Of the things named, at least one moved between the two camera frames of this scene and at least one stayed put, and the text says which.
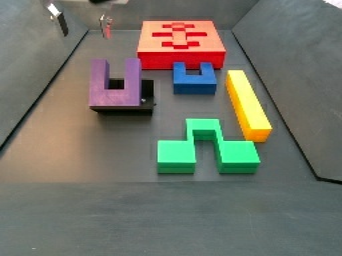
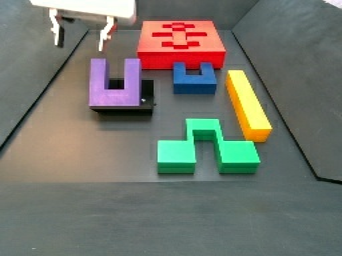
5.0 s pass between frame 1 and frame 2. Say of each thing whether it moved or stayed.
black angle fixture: stayed
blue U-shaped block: stayed
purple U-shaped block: stayed
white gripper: moved
